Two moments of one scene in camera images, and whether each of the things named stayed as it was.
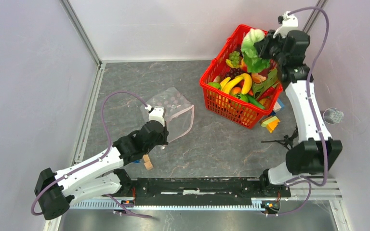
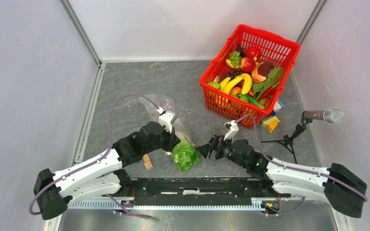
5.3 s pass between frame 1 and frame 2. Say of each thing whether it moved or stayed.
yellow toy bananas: stayed
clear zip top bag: moved
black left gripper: moved
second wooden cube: stayed
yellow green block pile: stayed
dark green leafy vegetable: stayed
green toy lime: stayed
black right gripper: moved
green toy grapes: stayed
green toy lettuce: moved
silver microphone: stayed
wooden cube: stayed
